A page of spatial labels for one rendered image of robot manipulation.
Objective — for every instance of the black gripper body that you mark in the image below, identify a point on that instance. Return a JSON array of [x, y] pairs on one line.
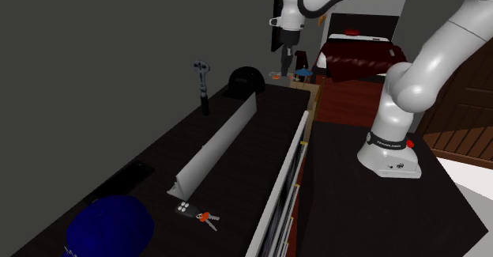
[[289, 37]]

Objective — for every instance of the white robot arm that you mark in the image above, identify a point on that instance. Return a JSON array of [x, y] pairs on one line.
[[408, 86]]

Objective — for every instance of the black cap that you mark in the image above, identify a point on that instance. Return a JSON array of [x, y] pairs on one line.
[[245, 79]]

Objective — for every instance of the bed with dark red cover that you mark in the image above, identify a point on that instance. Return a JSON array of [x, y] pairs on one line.
[[358, 59]]

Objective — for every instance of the long white triangular box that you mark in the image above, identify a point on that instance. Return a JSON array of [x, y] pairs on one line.
[[215, 144]]

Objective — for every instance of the dark chest of drawers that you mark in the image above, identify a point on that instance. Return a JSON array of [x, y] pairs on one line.
[[238, 163]]

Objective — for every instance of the brown wooden door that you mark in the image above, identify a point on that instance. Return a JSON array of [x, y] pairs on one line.
[[462, 109]]

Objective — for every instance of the dark robot stand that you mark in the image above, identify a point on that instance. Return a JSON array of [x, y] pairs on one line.
[[369, 210]]

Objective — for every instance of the black key fob with keys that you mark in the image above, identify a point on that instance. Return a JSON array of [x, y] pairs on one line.
[[188, 210]]

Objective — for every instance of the blue cap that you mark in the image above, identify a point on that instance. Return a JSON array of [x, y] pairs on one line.
[[111, 225]]

